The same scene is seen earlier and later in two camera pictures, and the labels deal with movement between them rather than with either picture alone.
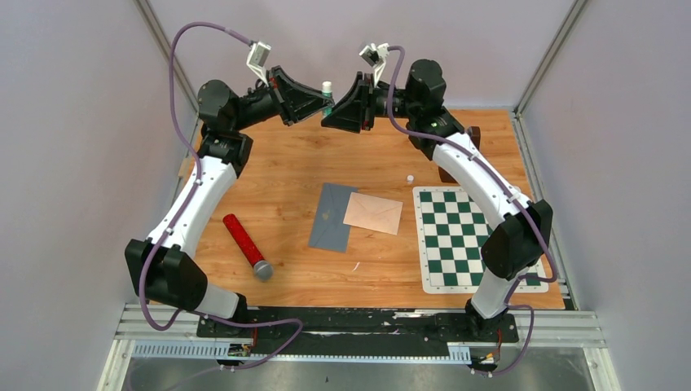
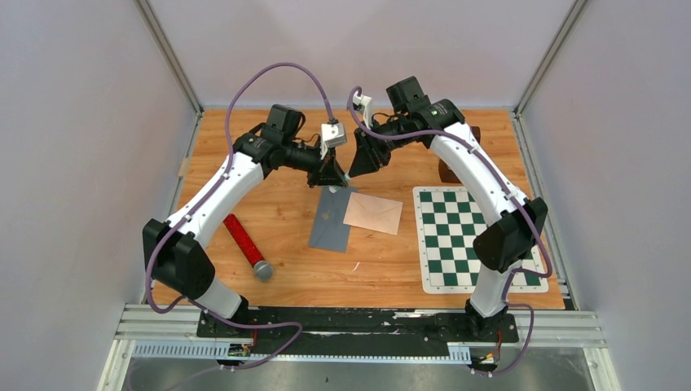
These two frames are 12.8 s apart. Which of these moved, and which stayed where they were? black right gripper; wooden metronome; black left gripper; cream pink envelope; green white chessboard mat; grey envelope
Moved: black right gripper; black left gripper
Stayed: wooden metronome; grey envelope; green white chessboard mat; cream pink envelope
